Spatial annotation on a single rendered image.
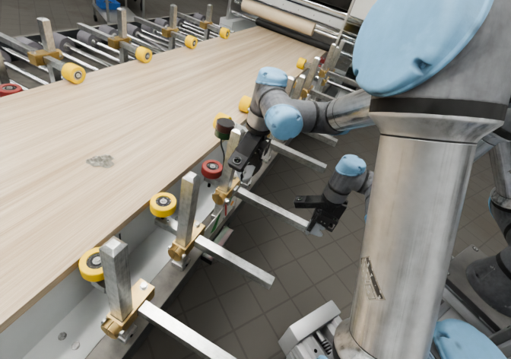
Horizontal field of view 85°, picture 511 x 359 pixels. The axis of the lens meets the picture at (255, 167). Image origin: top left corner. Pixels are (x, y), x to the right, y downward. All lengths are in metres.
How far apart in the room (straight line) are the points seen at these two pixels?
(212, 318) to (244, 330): 0.18
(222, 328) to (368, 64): 1.58
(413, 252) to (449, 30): 0.19
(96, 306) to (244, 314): 0.91
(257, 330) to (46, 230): 1.21
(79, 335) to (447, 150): 1.01
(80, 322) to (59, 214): 0.34
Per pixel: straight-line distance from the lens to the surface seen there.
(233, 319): 1.75
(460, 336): 0.51
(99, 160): 1.09
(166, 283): 1.02
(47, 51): 1.73
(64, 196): 1.00
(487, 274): 0.98
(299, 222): 1.05
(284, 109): 0.61
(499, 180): 0.95
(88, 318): 1.09
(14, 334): 0.98
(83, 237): 0.89
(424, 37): 0.27
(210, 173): 1.06
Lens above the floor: 1.60
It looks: 38 degrees down
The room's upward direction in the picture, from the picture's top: 17 degrees clockwise
